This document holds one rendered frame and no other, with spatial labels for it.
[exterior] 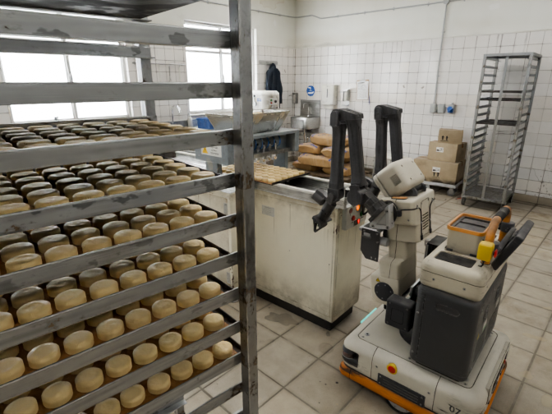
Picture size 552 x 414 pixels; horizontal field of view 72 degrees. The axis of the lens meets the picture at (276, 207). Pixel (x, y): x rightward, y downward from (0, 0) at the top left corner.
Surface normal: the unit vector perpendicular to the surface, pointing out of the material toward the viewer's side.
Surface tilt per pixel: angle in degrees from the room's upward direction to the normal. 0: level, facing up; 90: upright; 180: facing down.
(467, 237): 92
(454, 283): 90
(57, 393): 0
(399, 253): 90
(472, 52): 90
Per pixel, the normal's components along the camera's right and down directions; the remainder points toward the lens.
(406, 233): -0.65, 0.24
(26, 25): 0.65, 0.24
